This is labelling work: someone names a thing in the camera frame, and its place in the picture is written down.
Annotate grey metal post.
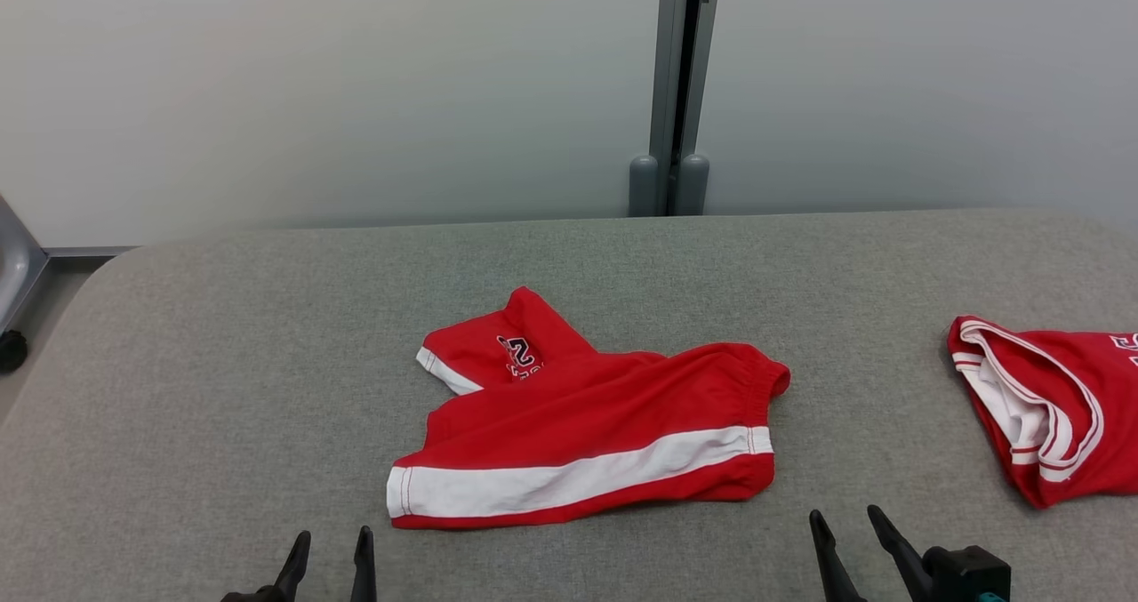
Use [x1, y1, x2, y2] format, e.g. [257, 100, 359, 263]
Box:
[628, 0, 724, 219]

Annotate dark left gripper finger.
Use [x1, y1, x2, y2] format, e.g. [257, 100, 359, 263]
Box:
[349, 526, 378, 602]
[269, 531, 313, 602]

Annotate metal cart with wheels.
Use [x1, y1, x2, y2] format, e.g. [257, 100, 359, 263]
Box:
[0, 196, 51, 374]

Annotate red white-trimmed jersey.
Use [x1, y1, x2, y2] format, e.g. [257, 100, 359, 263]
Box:
[946, 315, 1138, 510]

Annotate red shorts with white stripe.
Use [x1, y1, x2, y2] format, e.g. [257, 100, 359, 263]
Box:
[385, 285, 792, 531]

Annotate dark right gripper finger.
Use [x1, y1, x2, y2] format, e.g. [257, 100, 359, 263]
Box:
[867, 504, 936, 602]
[808, 510, 869, 602]

